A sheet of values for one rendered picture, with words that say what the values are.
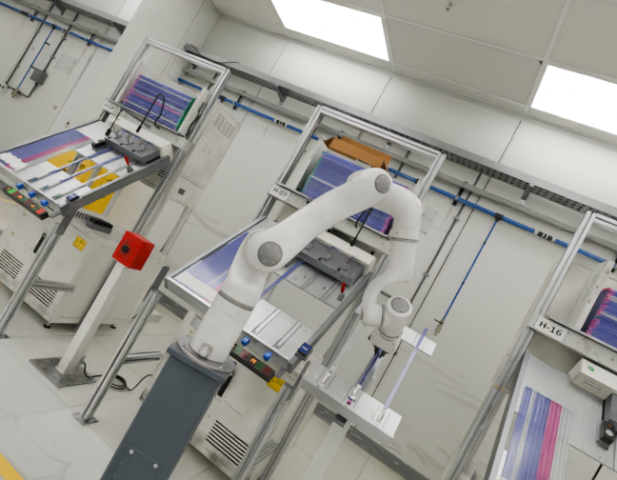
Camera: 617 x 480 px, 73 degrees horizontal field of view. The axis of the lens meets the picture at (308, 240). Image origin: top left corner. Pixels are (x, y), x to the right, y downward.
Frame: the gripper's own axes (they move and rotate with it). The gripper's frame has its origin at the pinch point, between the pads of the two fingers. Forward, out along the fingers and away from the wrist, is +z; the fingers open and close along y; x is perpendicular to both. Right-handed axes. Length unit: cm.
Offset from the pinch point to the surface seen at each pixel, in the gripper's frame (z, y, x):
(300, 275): 17, 51, -23
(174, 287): 10, 89, 20
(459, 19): -45, 62, -225
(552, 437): 9, -66, -12
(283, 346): 8.9, 33.6, 15.5
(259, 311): 11, 52, 7
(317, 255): 13, 50, -36
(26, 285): 38, 167, 50
